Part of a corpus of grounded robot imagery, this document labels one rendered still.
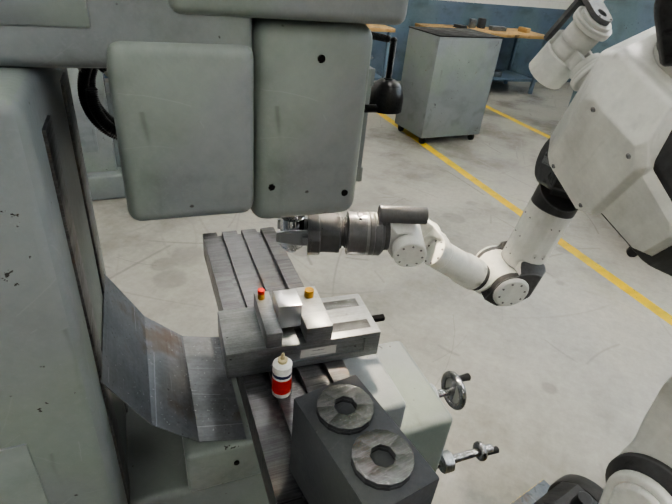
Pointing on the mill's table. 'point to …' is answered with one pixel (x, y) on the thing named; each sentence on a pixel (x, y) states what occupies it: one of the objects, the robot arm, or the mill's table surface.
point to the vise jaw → (314, 317)
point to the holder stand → (354, 450)
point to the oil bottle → (281, 376)
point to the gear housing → (301, 10)
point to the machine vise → (301, 352)
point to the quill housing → (307, 114)
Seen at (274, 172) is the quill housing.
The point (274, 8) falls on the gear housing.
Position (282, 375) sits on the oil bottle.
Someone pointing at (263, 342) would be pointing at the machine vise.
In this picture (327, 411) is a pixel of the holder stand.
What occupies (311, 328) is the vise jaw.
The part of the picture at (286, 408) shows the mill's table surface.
